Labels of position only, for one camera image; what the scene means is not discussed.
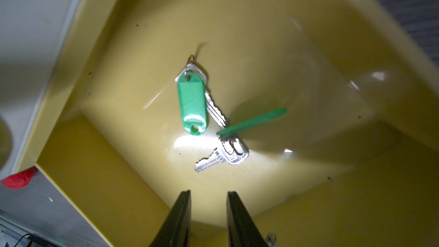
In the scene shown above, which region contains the drawer unit olive cream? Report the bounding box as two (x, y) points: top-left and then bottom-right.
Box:
(1, 0), (80, 178)

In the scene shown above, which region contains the red toy with eyes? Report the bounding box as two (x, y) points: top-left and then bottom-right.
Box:
(1, 166), (38, 189)

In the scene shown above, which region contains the yellow bottom drawer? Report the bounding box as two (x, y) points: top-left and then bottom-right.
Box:
(19, 0), (439, 247)

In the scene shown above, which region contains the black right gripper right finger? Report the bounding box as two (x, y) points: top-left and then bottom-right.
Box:
(226, 192), (267, 247)

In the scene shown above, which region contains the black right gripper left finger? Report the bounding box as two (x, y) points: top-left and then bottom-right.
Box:
(150, 190), (192, 247)

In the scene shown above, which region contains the green tagged key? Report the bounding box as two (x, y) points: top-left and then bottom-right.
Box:
(174, 54), (228, 136)
(194, 108), (288, 173)

